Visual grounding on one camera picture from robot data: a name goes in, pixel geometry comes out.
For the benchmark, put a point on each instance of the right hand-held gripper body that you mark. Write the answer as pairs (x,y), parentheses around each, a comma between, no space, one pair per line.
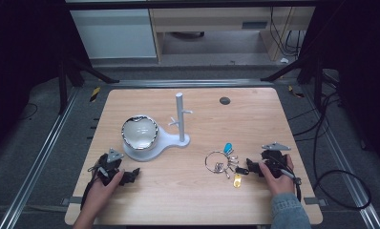
(275,157)

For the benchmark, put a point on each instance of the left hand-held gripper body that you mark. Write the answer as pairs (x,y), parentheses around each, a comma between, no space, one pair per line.
(110,162)

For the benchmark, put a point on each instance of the person's right hand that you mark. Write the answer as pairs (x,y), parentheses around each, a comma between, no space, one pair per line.
(278,183)

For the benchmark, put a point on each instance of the person's left hand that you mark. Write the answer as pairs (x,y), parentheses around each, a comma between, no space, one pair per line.
(99,194)

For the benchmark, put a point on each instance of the shiny silver bowl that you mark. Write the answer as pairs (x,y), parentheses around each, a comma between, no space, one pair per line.
(139,132)

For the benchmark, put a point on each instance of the white key holder stand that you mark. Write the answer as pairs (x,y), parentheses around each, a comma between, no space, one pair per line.
(165,143)

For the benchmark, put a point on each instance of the black stand leg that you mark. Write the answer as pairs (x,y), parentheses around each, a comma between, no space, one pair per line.
(306,68)
(83,68)

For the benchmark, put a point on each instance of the small white object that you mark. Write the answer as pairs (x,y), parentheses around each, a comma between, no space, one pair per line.
(284,60)

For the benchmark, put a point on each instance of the white cabinet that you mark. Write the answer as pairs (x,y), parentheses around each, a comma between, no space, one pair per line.
(115,33)

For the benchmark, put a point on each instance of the light wooden desk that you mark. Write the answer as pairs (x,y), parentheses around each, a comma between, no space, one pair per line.
(223,19)

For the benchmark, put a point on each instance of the metal floor rail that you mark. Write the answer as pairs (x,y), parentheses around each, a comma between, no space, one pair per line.
(191,83)
(341,159)
(35,162)

